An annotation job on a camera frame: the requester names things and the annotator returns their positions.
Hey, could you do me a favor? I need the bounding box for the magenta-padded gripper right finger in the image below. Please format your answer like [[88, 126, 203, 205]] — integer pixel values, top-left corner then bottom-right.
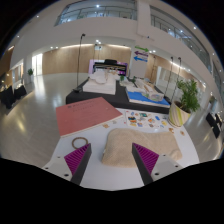
[[131, 142, 184, 186]]

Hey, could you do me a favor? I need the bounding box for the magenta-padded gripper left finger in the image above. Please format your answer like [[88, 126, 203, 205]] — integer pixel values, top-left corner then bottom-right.
[[42, 143, 92, 186]]

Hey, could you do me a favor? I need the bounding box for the beige knitted towel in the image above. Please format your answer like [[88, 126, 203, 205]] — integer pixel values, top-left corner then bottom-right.
[[101, 128, 183, 168]]

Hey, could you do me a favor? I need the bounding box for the colourful sticker sheet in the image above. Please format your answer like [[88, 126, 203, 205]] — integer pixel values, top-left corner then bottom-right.
[[124, 110, 169, 129]]

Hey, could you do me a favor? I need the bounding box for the pink rectangular board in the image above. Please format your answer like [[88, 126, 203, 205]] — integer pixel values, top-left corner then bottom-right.
[[55, 96, 124, 138]]

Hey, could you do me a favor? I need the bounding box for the potted plant in striped pot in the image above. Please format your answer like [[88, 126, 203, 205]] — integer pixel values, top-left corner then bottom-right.
[[168, 78, 202, 128]]

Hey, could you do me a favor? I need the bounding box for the blue-based architectural model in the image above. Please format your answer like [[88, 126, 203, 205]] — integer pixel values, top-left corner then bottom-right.
[[125, 89, 171, 108]]

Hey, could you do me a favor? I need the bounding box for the black display platform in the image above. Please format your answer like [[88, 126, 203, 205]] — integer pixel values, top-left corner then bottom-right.
[[65, 77, 172, 115]]

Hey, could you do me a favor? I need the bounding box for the white long architectural model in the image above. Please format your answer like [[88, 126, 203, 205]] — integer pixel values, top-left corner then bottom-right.
[[134, 78, 165, 101]]

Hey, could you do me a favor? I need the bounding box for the group of black benches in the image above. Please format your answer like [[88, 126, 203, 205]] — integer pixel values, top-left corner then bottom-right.
[[205, 111, 223, 139]]

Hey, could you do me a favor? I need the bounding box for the white layered architectural model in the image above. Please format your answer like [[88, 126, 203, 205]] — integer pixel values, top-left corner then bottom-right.
[[82, 71, 118, 96]]

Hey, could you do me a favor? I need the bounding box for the group of black chairs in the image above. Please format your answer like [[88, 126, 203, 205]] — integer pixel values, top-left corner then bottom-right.
[[0, 84, 28, 109]]

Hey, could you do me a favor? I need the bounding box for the tall black light stand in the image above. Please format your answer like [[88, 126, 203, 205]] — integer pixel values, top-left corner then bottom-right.
[[73, 33, 87, 94]]

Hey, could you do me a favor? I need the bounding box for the blue arrow sign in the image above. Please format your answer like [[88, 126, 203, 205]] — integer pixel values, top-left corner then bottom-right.
[[133, 55, 149, 63]]

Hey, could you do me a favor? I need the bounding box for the purple arrow sign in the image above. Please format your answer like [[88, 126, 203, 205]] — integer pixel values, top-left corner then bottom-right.
[[134, 50, 149, 58]]

